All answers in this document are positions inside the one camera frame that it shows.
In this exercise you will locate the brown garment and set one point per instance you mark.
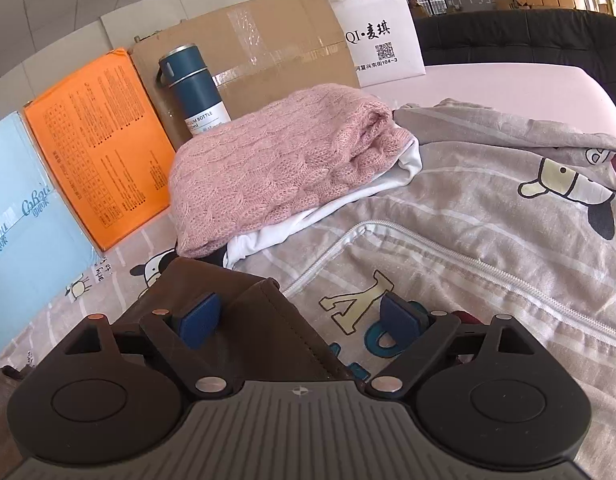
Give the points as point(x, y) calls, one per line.
point(253, 320)

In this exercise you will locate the black leather headboard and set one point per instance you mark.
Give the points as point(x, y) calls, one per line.
point(518, 40)

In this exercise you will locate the light blue cardboard box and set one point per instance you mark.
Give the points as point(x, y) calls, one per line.
point(27, 240)

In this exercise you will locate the brown cardboard box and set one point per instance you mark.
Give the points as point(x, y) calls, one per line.
point(248, 55)

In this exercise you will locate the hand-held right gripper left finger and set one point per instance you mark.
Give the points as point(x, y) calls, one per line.
point(199, 316)

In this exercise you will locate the white tote bag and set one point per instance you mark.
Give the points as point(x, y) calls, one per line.
point(378, 35)

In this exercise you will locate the pink knitted sweater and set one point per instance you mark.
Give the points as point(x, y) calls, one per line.
point(283, 160)

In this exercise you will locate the cartoon printed duvet cover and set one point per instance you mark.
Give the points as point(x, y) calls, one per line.
point(468, 220)

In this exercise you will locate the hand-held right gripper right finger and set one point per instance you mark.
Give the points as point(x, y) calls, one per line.
point(401, 321)

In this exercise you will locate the dark blue vacuum bottle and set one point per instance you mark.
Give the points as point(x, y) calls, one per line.
point(193, 91)

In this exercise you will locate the pink bed sheet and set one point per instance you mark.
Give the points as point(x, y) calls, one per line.
point(503, 90)

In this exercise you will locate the orange printed box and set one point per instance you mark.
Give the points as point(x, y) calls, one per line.
point(97, 145)

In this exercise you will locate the white folded garment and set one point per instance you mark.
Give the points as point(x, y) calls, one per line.
point(318, 220)

